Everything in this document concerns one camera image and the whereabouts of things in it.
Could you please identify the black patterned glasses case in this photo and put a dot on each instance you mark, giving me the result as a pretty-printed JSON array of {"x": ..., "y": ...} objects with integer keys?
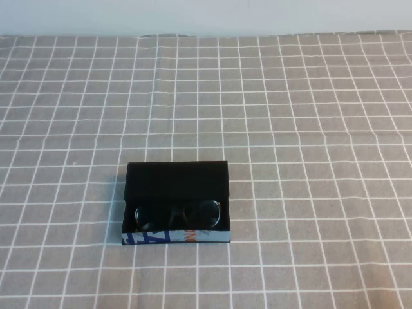
[{"x": 177, "y": 180}]

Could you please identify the grey white-grid tablecloth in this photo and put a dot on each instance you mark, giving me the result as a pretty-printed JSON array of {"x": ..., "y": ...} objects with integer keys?
[{"x": 289, "y": 128}]

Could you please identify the black-framed glasses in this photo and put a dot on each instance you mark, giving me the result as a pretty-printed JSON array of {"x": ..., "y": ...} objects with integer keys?
[{"x": 210, "y": 213}]

